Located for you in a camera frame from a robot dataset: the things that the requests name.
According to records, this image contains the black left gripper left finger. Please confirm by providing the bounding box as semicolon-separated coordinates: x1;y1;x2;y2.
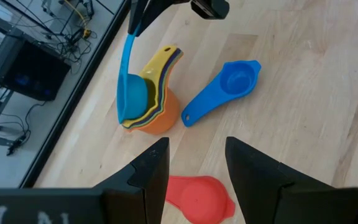
93;136;170;224

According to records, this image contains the yellow hanging cable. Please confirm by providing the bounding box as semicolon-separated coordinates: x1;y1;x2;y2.
63;0;92;39

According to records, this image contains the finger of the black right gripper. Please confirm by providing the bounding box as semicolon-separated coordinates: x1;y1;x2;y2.
127;0;149;35
135;0;180;37

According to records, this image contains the teal measuring cup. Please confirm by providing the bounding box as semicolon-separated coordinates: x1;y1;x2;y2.
116;23;151;124

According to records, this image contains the black computer case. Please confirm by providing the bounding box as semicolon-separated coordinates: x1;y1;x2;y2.
0;39;72;102

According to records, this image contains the lime green measuring cup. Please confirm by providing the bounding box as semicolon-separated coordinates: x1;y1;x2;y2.
122;48;185;129

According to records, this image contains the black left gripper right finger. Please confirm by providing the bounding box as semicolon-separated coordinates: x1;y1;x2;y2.
224;136;338;224

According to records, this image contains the small blue measuring cup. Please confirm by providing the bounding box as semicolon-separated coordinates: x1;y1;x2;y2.
181;59;262;128

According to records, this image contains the red measuring cup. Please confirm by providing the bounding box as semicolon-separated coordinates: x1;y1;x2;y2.
165;175;236;224

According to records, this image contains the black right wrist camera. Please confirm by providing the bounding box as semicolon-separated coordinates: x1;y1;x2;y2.
190;0;231;20

